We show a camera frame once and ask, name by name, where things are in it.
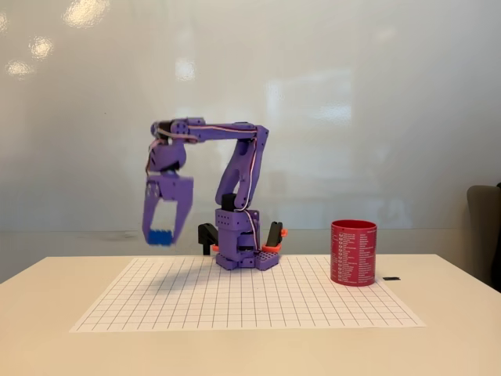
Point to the black clamp with orange knob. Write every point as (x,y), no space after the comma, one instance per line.
(276,235)

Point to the blue toy brick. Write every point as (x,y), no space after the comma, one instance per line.
(160,237)

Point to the purple gripper black servo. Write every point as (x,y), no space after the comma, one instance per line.
(174,189)

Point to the red cup with white print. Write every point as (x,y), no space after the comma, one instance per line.
(353,254)

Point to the white grid paper sheet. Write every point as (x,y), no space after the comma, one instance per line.
(242,305)

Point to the purple robot arm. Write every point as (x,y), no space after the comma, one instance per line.
(235,133)

